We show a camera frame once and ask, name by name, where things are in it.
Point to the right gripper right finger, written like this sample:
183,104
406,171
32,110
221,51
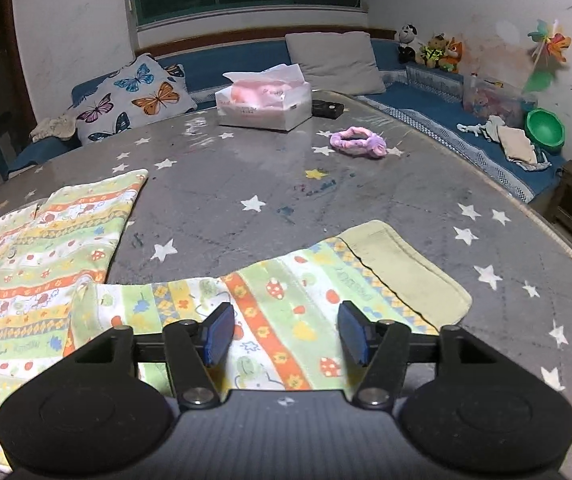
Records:
381,349

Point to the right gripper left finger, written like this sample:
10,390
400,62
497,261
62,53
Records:
191,349

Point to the colourful patterned child garment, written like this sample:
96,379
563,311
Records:
54,297

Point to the pink scrunchie headband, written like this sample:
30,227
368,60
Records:
359,142

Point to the beige cloth on bench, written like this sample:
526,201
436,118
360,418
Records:
515,144

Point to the small black device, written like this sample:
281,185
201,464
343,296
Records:
325,109

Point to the blue sofa bench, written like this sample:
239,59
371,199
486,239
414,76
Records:
426,99

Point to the cream cloth on sofa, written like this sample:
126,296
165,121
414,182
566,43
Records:
62,127

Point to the butterfly print pillow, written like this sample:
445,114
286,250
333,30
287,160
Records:
141,93

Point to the pink tissue box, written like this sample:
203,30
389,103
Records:
277,99

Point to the clear plastic toy box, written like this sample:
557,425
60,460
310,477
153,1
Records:
485,97

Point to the green plastic bowl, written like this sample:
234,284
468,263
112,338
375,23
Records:
545,130

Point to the grey plain pillow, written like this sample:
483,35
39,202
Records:
331,61

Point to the yellow bear plush toy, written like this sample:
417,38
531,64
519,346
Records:
431,53

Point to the panda plush toy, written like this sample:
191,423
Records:
408,44

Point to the orange fox plush toy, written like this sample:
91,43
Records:
452,56

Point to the colourful paper pinwheel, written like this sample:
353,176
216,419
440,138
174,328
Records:
548,56

